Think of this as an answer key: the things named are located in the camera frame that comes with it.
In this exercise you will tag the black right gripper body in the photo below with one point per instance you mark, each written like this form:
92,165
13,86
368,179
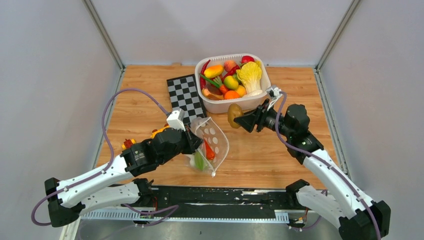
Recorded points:
268,121

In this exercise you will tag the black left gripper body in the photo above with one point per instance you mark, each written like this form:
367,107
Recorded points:
186,146

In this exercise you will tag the brown kiwi potato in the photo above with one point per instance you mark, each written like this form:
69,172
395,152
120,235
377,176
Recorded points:
234,111

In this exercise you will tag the light green leaf vegetable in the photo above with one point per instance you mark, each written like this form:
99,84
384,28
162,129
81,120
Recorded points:
199,161

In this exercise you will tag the clear dotted zip bag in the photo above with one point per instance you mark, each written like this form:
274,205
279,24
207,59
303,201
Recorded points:
206,128

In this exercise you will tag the pink peach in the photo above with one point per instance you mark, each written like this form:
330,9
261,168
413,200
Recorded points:
229,65

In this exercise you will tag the yellow mango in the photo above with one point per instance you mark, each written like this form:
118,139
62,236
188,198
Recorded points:
213,71

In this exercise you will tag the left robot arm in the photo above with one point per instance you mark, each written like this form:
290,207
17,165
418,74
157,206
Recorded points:
119,183

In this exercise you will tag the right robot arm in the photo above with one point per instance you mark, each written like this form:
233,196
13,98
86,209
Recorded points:
350,210

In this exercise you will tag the white plastic food tub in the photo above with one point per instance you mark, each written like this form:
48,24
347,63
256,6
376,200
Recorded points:
250,101

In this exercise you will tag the yellow toy brick car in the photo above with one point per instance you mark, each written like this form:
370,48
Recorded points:
157,131

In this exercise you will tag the orange tangerine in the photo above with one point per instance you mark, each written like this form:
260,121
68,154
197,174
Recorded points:
231,94

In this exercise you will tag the small yellow orange fruit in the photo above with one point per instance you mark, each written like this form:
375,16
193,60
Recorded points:
241,91

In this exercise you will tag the red yellow brick toy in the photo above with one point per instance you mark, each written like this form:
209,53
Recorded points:
128,143

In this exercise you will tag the yellow napa cabbage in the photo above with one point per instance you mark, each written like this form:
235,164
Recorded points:
250,75

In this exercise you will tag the chocolate glazed eclair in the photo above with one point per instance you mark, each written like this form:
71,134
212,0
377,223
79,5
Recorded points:
212,93

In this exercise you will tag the black white checkerboard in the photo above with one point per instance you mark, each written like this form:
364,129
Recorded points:
184,95

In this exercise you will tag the red pepper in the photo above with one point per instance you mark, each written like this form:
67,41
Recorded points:
231,72

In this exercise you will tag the green onion stalk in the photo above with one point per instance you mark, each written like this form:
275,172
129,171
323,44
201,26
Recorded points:
212,82

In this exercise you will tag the red apple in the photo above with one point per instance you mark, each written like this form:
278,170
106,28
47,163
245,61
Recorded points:
246,59

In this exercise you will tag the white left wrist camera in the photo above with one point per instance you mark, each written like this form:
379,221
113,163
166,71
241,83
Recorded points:
175,119

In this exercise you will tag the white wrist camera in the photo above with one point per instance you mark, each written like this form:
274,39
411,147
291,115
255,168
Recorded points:
175,119
275,93

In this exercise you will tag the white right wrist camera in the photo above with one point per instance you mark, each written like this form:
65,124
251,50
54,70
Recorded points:
275,93

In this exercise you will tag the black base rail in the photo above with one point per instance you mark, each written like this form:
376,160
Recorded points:
220,202

